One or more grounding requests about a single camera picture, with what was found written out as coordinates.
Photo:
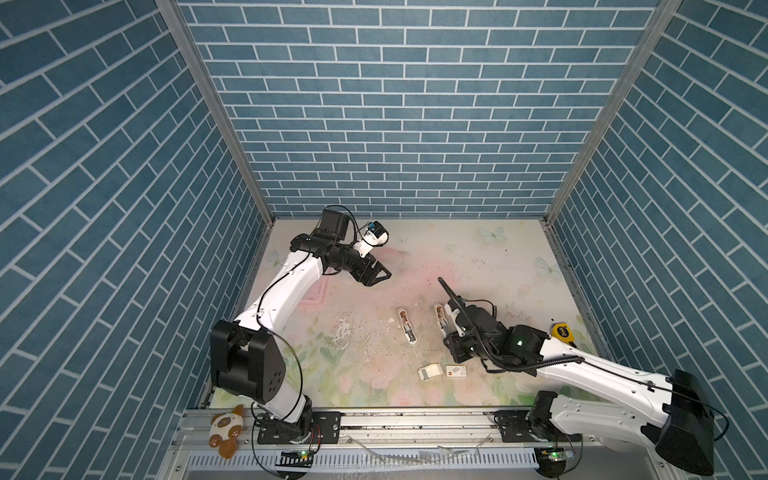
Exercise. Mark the staple box tray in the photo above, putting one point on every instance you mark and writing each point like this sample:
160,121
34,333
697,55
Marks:
430,371

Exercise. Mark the aluminium corner frame post right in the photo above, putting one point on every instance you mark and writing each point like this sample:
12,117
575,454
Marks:
656,26

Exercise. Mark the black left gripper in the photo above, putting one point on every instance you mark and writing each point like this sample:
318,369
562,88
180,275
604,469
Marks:
369,278

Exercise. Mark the brown white plush toy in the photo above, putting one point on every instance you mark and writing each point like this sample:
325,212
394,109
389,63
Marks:
225,430

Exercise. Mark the aluminium corner frame post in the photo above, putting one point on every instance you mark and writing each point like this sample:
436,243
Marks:
656,26
180,31

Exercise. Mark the aluminium corner frame post left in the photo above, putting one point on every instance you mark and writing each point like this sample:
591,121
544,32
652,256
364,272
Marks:
180,31

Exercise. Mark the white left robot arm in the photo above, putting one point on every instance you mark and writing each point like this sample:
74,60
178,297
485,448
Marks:
245,358

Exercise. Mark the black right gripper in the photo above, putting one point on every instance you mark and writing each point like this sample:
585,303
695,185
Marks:
452,349

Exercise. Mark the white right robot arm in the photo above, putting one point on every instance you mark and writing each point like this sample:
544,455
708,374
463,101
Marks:
670,414

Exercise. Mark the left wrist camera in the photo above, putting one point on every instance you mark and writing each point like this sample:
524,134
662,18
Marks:
373,235

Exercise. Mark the white staple box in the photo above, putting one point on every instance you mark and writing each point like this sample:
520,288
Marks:
455,371

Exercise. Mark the pink phone case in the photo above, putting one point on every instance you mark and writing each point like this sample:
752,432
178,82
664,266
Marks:
315,295

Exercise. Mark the yellow tape measure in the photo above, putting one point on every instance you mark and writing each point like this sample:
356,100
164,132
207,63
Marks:
563,332

